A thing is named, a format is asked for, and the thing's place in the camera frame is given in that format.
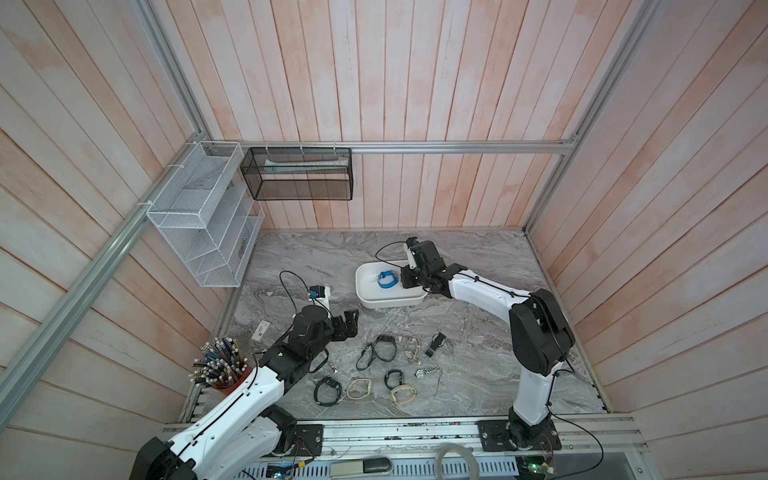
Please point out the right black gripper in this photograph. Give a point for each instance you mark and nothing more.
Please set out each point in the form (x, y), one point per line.
(405, 272)

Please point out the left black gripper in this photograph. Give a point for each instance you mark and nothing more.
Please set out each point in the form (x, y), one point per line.
(351, 325)

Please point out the blue band watch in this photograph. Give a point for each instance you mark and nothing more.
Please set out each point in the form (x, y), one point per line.
(387, 279)

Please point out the black sport watch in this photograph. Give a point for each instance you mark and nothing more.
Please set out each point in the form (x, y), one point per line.
(327, 392)

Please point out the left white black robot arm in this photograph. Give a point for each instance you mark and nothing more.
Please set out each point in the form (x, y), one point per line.
(248, 423)

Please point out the gold metal link watch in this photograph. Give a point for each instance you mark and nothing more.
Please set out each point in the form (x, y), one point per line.
(412, 348)

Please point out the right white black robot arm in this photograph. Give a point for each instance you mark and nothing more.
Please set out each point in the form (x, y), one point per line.
(541, 336)

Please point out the white plastic storage box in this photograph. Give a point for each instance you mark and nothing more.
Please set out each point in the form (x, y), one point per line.
(373, 297)

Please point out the small black band watch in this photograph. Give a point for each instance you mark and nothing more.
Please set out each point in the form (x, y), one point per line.
(394, 378)

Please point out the yellow cream band watch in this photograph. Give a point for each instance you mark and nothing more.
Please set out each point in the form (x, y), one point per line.
(402, 394)

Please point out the small white tag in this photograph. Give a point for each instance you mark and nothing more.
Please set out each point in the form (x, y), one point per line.
(260, 331)

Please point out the red cup of pens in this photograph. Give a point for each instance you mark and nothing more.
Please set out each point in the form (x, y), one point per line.
(222, 367)

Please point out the grey black handheld device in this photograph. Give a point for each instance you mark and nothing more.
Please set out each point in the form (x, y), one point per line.
(358, 468)

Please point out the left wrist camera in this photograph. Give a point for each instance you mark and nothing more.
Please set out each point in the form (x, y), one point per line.
(320, 295)

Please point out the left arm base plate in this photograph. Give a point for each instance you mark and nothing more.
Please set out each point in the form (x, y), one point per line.
(303, 440)

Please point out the horizontal aluminium rail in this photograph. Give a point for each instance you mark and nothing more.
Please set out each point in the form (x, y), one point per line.
(427, 147)

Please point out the front aluminium mounting rail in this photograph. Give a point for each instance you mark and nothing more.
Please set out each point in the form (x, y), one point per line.
(579, 434)

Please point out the black mesh wall basket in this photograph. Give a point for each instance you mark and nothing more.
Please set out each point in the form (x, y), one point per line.
(299, 173)

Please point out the white wire mesh shelf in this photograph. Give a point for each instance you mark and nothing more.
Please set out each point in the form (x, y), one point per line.
(205, 212)

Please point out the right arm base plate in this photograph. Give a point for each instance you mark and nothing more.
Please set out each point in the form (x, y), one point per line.
(506, 435)

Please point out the right aluminium frame post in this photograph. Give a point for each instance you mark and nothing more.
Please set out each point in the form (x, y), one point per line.
(642, 22)

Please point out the left aluminium frame rail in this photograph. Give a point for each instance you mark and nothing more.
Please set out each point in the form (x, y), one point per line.
(38, 353)

